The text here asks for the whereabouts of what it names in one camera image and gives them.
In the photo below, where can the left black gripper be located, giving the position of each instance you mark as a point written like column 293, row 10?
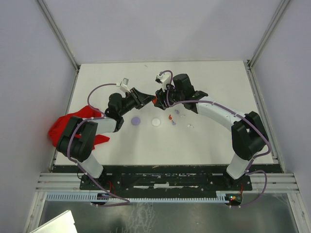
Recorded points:
column 140, row 98

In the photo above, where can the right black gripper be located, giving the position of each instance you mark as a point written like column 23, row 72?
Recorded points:
column 161, row 96

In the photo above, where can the orange earbud charging case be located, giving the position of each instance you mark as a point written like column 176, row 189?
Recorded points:
column 154, row 99

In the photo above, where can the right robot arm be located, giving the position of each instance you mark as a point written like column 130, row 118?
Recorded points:
column 248, row 134

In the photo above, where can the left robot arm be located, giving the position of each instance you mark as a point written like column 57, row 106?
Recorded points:
column 77, row 139

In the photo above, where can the white earbud charging case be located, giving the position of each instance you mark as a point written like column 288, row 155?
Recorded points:
column 156, row 122

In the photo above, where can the purple earbud charging case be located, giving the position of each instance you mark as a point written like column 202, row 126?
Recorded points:
column 135, row 121

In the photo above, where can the red cloth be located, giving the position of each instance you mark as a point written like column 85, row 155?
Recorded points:
column 58, row 127

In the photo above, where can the circuit board with leds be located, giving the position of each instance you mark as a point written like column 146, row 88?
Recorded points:
column 234, row 199

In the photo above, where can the white box corner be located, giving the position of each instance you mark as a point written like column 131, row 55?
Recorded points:
column 63, row 223

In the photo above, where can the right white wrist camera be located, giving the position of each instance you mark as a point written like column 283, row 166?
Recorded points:
column 164, row 79

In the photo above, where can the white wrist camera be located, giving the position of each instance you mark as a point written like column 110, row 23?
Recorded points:
column 123, row 85
column 164, row 79

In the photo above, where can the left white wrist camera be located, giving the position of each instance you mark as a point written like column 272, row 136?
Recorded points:
column 123, row 85

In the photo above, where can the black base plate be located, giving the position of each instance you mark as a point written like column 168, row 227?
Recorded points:
column 170, row 181

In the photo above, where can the white slotted cable duct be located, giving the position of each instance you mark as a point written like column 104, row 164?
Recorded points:
column 97, row 197

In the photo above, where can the left aluminium corner post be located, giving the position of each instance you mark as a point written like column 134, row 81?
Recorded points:
column 57, row 32

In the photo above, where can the aluminium corner post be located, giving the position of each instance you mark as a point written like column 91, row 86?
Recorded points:
column 272, row 26
column 57, row 32

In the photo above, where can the aluminium frame rail front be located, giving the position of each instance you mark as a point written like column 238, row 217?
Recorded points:
column 68, row 182

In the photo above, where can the right aluminium corner post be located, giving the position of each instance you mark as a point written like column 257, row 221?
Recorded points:
column 272, row 26

